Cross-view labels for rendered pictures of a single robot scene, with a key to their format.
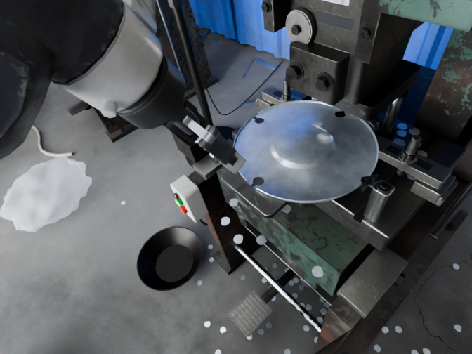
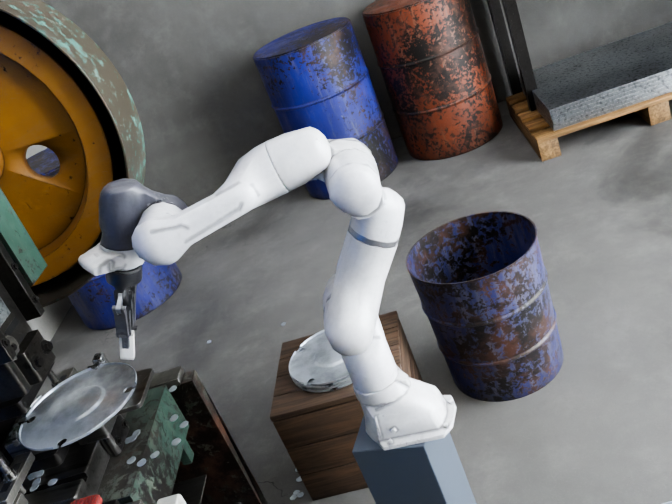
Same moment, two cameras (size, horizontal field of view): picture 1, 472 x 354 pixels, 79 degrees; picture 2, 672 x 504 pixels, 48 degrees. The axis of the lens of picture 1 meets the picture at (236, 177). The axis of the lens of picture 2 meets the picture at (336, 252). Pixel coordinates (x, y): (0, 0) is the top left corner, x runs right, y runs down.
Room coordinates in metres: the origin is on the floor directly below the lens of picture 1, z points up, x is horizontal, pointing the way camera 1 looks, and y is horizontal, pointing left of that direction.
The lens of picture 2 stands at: (1.12, 1.38, 1.63)
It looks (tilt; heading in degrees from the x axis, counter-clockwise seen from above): 25 degrees down; 221
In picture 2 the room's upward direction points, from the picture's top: 22 degrees counter-clockwise
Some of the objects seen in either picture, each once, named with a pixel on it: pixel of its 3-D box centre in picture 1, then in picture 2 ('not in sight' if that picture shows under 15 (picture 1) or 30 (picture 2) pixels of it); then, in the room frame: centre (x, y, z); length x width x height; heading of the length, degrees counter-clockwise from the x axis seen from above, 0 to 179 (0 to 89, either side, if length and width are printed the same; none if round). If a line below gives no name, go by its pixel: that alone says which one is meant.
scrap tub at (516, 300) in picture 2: not in sight; (489, 307); (-0.71, 0.31, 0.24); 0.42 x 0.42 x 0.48
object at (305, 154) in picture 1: (302, 144); (78, 404); (0.41, -0.15, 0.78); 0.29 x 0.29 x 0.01
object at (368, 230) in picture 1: (335, 148); (53, 452); (0.48, -0.26, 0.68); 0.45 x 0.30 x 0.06; 31
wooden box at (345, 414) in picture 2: not in sight; (355, 403); (-0.28, 0.00, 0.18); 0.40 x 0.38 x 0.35; 119
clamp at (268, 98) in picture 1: (284, 96); (9, 479); (0.62, -0.17, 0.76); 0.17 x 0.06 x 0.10; 31
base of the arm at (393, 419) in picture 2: not in sight; (401, 398); (0.02, 0.44, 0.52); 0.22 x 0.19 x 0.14; 105
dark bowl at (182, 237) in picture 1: (172, 259); not in sight; (0.61, 0.37, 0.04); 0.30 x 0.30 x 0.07
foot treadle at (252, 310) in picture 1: (296, 268); not in sight; (0.41, -0.14, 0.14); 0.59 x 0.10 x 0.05; 121
